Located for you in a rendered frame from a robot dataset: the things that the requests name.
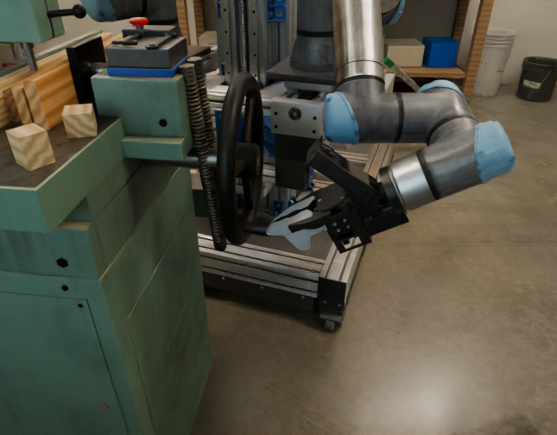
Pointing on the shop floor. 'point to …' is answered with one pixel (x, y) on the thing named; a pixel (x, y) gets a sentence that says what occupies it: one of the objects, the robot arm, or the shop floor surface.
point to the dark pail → (538, 78)
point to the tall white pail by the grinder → (493, 61)
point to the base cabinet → (105, 337)
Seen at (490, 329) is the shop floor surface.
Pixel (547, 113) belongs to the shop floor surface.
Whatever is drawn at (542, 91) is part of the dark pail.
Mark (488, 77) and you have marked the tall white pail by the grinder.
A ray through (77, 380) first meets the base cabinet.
